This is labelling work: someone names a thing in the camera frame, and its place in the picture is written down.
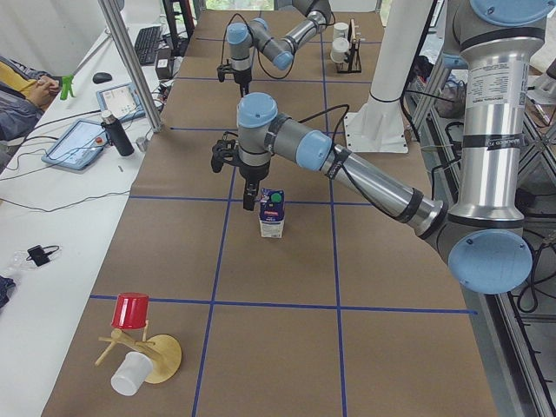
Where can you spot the white mug on rack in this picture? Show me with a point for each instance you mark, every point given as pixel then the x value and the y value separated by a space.
pixel 339 49
pixel 340 30

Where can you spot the blue white milk carton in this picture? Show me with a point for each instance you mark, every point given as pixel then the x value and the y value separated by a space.
pixel 272 213

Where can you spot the seated person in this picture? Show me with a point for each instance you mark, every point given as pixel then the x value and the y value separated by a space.
pixel 25 94

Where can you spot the black power box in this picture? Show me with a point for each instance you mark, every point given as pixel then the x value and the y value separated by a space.
pixel 167 64

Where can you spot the wooden cup tree stand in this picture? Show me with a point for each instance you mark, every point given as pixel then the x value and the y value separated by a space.
pixel 163 350

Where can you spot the white plastic cup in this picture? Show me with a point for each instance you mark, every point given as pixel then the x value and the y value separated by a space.
pixel 132 373

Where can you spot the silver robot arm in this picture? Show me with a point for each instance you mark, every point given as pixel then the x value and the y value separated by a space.
pixel 242 37
pixel 480 236

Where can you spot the blue teach pendant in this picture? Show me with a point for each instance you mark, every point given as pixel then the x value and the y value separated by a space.
pixel 78 147
pixel 122 101

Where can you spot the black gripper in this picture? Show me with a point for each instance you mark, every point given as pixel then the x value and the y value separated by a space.
pixel 242 76
pixel 253 172

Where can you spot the blue teach pendant near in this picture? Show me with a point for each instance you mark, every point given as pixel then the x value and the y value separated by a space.
pixel 78 147

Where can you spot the black computer mouse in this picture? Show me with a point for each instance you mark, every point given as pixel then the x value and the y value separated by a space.
pixel 101 77

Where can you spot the black wire mug rack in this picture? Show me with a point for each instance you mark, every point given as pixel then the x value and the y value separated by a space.
pixel 352 62

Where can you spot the green clamp tool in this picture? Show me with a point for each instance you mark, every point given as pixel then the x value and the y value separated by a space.
pixel 66 87

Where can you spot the blue teach pendant far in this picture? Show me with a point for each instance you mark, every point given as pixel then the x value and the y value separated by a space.
pixel 122 101

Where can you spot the black keyboard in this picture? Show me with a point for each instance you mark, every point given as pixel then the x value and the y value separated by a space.
pixel 146 44

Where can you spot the black water bottle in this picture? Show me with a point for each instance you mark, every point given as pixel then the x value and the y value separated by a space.
pixel 116 134

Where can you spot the small black adapter device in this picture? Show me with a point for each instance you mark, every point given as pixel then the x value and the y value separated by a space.
pixel 40 255

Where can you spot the aluminium frame post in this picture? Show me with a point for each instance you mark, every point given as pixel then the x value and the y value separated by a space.
pixel 130 61

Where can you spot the red plastic cup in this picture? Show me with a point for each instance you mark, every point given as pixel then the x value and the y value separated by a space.
pixel 130 311

